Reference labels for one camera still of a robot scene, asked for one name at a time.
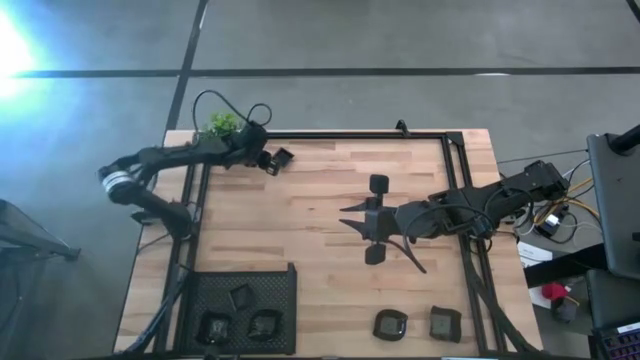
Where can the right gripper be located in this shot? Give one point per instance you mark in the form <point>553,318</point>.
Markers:
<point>397,225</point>

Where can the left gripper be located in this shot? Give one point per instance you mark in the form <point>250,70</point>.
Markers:
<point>252,145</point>

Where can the small square black plate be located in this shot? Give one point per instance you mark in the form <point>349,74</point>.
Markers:
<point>242,297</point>
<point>284,157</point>

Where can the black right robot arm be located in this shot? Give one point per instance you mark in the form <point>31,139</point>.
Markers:
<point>500,197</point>

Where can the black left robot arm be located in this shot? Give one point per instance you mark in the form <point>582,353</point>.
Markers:
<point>165,156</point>

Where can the green plant in white pot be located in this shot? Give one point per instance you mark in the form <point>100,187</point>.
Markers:
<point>220,122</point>

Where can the small black clamp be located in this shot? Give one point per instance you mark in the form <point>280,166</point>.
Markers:
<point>401,127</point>

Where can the black rounded square plate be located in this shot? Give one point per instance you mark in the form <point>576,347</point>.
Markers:
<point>445,324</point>

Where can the white paper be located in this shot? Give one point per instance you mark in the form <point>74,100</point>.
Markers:
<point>532,252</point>
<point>537,297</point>

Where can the small white electronic box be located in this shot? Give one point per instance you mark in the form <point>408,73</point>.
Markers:
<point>551,223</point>

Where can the red object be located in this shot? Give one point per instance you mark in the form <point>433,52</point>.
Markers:
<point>555,291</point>

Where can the dark grey cloth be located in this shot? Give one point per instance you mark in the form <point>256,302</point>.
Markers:
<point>565,310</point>

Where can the grey flat panel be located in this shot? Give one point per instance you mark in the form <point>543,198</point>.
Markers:
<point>617,210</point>

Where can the black desk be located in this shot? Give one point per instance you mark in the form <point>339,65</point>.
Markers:
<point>612,300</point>

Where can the grey metal stand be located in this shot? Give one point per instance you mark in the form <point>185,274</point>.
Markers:
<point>25,230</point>

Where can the black pole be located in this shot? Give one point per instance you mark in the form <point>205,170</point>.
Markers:
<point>625,142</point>

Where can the keyboard with coloured keys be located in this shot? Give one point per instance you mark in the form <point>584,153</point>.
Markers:
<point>620,345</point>

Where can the black aluminium frame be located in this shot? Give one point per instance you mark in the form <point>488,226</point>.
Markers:
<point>325,135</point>

